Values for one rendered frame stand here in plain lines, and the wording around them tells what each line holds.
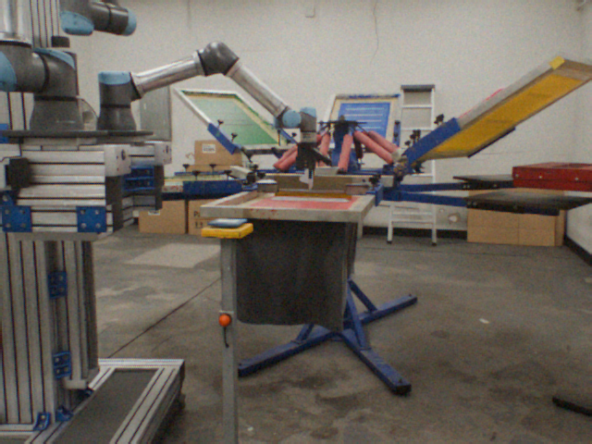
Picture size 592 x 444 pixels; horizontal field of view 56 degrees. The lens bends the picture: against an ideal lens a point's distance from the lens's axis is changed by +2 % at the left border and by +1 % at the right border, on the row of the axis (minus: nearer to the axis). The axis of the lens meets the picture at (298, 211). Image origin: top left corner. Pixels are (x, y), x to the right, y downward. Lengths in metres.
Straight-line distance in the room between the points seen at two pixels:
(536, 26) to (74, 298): 5.65
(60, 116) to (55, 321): 0.76
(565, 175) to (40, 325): 2.07
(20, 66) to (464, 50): 5.45
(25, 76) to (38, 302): 0.81
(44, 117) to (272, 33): 5.29
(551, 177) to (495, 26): 4.32
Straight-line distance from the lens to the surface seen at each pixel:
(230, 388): 1.94
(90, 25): 1.57
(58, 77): 1.80
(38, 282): 2.11
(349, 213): 1.85
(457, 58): 6.60
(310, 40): 6.77
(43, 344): 2.17
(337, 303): 2.03
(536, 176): 2.50
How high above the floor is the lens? 1.26
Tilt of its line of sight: 8 degrees down
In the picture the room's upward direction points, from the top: straight up
